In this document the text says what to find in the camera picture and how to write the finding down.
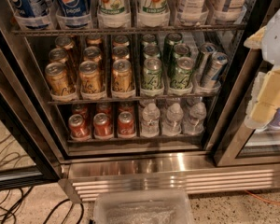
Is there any top wire shelf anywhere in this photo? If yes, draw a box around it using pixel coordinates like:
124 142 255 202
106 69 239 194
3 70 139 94
11 24 245 36

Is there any back left gold can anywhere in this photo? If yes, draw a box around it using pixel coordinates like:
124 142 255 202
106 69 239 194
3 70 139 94
55 35 76 58

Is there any back centre gold can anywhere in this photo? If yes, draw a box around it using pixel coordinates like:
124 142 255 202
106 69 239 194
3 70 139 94
85 35 103 47

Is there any wire shelf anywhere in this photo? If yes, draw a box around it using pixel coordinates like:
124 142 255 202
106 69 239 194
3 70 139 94
11 24 245 36
67 134 203 144
48 93 218 105

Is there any back silver blue can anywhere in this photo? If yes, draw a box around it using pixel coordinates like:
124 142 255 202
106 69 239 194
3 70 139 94
195 42 217 75

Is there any middle clear water bottle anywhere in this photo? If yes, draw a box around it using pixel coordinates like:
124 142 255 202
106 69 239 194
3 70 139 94
162 103 184 136

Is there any left clear water bottle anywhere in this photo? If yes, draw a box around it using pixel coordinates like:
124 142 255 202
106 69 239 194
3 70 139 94
141 103 161 137

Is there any red can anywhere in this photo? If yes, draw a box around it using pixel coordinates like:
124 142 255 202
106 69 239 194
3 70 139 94
72 104 89 119
96 103 112 116
118 111 134 135
93 113 112 136
68 114 90 138
119 102 134 114

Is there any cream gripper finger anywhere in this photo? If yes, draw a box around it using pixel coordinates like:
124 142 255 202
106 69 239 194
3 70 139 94
245 66 280 129
244 26 266 49

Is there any front right gold can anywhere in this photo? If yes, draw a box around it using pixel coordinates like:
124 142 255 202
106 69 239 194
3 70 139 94
112 59 133 92

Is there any middle right gold can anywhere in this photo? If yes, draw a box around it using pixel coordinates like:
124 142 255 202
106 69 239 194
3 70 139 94
112 46 130 61

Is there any front middle gold can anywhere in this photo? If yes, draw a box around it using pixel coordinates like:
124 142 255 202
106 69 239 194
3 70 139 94
79 61 102 94

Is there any clear water bottle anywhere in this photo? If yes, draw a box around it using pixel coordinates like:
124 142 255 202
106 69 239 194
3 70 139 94
183 102 207 135
141 103 161 137
162 103 184 136

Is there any front middle red can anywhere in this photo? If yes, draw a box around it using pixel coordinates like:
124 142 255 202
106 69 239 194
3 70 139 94
93 113 112 136

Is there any front left red can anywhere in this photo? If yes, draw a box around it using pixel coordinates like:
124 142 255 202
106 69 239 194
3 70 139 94
68 114 90 138

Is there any bottom wire shelf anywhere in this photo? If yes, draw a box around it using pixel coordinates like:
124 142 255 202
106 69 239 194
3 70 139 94
67 134 203 144

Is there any dark green can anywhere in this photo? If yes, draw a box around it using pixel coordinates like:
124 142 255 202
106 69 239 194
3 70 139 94
171 43 191 64
163 33 183 64
170 57 194 90

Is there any orange floor cable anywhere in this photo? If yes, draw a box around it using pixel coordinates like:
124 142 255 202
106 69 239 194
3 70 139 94
244 189 280 207

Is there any back left red can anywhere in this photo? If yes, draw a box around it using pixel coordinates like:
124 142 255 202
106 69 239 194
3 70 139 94
72 104 89 119

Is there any back middle red can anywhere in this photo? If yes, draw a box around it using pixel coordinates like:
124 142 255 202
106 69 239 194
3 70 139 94
96 103 112 116

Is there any light green can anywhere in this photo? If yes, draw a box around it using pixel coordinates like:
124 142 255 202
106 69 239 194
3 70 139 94
143 45 161 59
142 58 162 91
141 34 158 47

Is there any clear plastic bin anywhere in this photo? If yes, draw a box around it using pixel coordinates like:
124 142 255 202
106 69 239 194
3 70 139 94
93 189 194 224

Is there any middle centre gold can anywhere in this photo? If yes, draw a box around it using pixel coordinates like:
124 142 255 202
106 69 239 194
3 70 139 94
83 46 102 63

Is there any steel fridge base grille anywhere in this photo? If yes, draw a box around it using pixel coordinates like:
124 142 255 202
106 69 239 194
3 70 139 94
59 153 280 203

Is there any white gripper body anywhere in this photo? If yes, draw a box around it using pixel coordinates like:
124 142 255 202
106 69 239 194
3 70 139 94
261 8 280 66

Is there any right clear water bottle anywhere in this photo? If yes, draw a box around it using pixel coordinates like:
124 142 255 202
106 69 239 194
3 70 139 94
183 102 207 135

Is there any silver blue can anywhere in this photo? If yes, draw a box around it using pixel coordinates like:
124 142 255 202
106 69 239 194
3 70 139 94
195 42 217 75
201 52 228 89

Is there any middle wire shelf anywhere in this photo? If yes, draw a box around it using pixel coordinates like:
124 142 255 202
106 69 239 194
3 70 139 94
48 93 218 105

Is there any back right gold can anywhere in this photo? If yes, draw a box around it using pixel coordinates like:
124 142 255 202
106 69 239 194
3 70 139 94
112 35 130 47

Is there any right fridge glass door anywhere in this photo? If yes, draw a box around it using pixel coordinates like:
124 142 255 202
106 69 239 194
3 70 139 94
213 59 280 167

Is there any front dark green can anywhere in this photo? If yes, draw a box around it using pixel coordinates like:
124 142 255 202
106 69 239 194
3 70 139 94
170 57 194 90

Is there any front right red can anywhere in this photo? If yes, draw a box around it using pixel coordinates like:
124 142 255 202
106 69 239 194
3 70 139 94
118 111 134 135

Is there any front silver blue can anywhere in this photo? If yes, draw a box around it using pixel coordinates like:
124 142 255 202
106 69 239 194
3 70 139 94
201 52 228 89

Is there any middle dark green can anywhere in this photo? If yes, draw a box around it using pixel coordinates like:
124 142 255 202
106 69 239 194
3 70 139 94
171 43 191 64

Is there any back right red can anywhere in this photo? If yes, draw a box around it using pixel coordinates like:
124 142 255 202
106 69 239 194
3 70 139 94
119 102 134 114

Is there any back dark green can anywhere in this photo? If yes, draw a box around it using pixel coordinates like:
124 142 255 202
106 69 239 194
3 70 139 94
163 33 183 64

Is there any right Pepsi bottle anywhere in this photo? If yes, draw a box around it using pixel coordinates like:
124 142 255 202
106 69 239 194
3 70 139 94
53 0 91 18

